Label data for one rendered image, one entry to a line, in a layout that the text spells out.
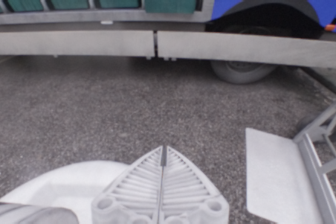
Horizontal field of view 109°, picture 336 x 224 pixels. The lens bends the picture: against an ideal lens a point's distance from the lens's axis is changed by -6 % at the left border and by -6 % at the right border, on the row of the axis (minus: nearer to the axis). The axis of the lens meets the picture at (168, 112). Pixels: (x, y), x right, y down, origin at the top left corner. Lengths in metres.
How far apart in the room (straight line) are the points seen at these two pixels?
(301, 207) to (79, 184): 0.99
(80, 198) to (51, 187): 0.09
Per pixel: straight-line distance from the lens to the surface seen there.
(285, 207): 0.96
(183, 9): 1.08
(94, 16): 1.37
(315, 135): 1.26
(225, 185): 0.85
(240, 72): 1.59
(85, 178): 0.48
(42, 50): 1.84
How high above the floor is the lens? 0.76
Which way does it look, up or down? 44 degrees down
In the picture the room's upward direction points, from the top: straight up
